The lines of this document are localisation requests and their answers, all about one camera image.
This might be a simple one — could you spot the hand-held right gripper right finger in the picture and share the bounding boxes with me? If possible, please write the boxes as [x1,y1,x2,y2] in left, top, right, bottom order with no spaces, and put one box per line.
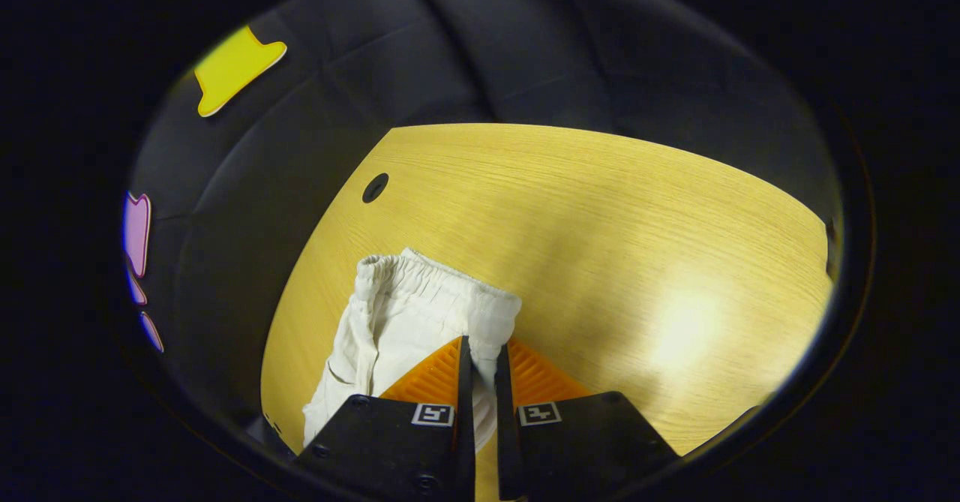
[493,339,680,501]

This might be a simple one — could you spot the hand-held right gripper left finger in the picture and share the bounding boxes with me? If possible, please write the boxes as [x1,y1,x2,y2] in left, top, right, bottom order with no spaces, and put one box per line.
[292,335,476,501]

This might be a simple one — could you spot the white jeans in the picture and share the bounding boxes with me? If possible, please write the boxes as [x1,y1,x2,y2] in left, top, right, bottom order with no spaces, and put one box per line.
[302,247,523,454]

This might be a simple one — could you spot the black backdrop cloth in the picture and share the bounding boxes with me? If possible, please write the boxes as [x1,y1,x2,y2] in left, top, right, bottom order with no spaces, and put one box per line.
[124,0,841,450]

